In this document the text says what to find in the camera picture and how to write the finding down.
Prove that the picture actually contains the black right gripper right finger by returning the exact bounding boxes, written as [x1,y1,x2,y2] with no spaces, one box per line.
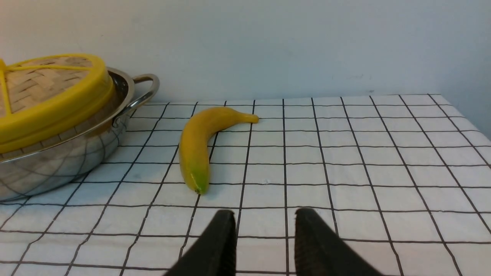
[294,208,382,276]

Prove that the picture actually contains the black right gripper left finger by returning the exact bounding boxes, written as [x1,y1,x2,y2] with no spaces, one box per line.
[165,209,236,276]

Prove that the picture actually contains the woven bamboo steamer lid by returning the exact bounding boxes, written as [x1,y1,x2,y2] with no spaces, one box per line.
[0,53,115,153]

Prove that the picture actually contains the bamboo steamer basket yellow rim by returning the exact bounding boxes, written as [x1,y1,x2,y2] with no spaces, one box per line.
[0,94,121,161]

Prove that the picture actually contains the stainless steel pot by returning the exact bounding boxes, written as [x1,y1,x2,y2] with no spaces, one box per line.
[0,67,160,202]

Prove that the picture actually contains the white checkered tablecloth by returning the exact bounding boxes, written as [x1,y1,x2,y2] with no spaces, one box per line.
[1,95,491,276]

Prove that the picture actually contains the yellow banana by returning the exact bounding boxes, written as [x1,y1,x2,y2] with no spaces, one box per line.
[178,106,259,195]

